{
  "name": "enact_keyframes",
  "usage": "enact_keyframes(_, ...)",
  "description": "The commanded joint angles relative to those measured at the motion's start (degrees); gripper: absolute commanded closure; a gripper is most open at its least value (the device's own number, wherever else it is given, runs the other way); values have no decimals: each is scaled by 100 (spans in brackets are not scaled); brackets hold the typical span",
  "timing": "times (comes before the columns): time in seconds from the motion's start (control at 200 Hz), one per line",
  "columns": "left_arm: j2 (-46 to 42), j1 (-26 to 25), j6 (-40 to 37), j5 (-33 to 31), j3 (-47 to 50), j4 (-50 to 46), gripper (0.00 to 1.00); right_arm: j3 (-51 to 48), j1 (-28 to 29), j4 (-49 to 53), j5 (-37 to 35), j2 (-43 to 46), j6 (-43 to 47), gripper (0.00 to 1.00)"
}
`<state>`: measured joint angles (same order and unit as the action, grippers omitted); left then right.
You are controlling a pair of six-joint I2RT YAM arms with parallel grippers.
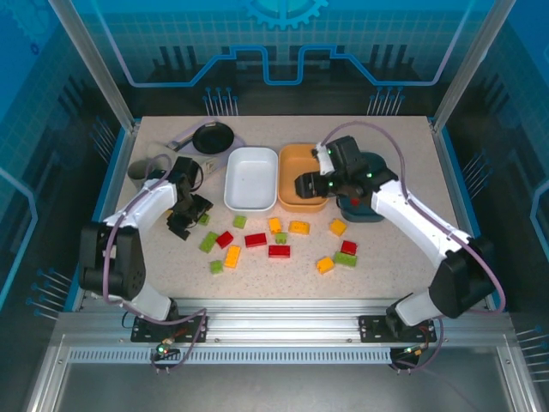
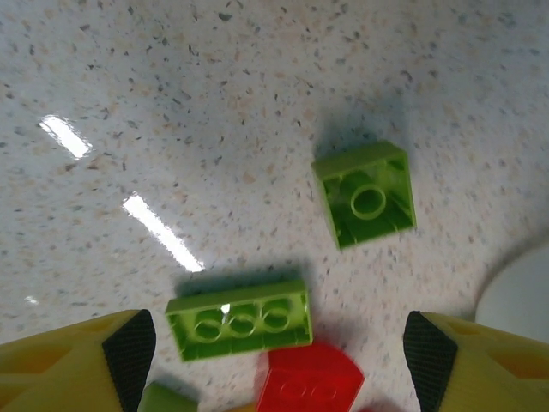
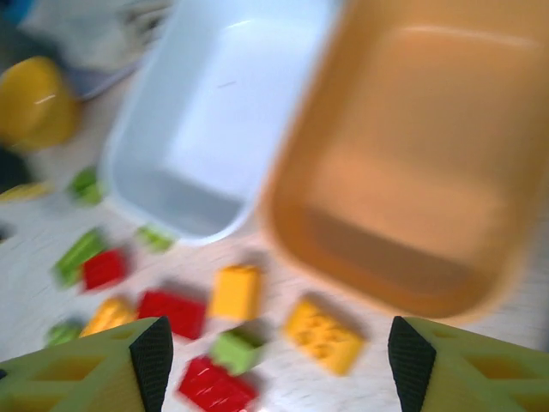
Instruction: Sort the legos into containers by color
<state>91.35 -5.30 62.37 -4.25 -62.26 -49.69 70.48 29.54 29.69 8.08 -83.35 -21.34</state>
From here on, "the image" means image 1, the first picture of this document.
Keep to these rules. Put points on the small green lego brick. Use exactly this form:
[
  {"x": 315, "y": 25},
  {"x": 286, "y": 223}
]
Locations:
[
  {"x": 204, "y": 219},
  {"x": 216, "y": 266},
  {"x": 281, "y": 238},
  {"x": 239, "y": 221}
]

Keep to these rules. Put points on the dark teal rectangular container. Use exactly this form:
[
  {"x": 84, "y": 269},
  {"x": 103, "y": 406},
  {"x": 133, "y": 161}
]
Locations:
[{"x": 364, "y": 216}]

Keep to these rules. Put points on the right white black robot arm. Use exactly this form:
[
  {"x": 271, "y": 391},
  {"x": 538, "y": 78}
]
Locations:
[{"x": 412, "y": 214}]

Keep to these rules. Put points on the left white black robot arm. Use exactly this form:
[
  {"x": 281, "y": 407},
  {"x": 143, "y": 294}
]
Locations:
[{"x": 158, "y": 201}]

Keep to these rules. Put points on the orange rectangular container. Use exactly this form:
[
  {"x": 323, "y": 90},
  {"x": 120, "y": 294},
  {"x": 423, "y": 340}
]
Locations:
[{"x": 291, "y": 171}]

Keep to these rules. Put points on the beige cloth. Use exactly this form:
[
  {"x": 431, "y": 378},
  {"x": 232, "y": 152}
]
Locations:
[{"x": 156, "y": 149}]

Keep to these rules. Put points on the black frying pan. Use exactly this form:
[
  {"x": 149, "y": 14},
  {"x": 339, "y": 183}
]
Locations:
[{"x": 213, "y": 139}]

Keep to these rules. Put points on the grey cup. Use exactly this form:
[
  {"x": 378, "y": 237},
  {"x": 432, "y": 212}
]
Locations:
[{"x": 138, "y": 171}]

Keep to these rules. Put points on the white rectangular container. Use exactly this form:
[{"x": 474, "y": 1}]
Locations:
[{"x": 251, "y": 176}]

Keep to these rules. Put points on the lilac cutting board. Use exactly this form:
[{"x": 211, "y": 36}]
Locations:
[{"x": 239, "y": 143}]

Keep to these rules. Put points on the small connector with green light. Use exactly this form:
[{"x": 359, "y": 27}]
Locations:
[
  {"x": 165, "y": 348},
  {"x": 412, "y": 353}
]

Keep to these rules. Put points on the blue aluminium table side rail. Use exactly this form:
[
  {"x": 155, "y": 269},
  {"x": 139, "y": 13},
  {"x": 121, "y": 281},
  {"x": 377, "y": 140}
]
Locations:
[
  {"x": 448, "y": 171},
  {"x": 116, "y": 171}
]

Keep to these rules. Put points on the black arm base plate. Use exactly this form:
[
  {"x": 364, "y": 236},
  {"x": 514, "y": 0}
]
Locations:
[
  {"x": 371, "y": 328},
  {"x": 143, "y": 334}
]

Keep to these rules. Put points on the aluminium mounting rail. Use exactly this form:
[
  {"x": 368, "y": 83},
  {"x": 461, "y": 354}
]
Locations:
[{"x": 279, "y": 322}]

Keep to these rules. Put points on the aluminium frame post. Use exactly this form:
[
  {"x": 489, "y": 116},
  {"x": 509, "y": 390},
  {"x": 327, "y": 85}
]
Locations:
[
  {"x": 469, "y": 64},
  {"x": 92, "y": 64}
]

